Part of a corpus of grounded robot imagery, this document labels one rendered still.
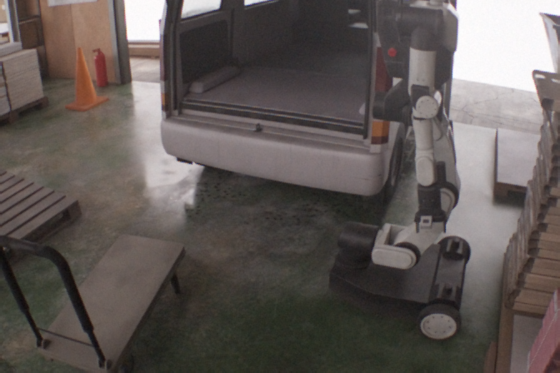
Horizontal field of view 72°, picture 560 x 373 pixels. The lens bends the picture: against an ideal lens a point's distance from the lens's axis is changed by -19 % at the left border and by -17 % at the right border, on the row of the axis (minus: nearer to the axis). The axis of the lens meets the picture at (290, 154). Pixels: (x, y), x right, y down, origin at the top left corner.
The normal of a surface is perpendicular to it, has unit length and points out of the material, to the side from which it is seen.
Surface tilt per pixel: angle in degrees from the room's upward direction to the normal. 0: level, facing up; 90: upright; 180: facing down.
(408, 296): 0
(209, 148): 88
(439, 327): 90
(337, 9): 93
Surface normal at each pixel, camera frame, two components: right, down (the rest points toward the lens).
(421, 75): -0.38, 0.40
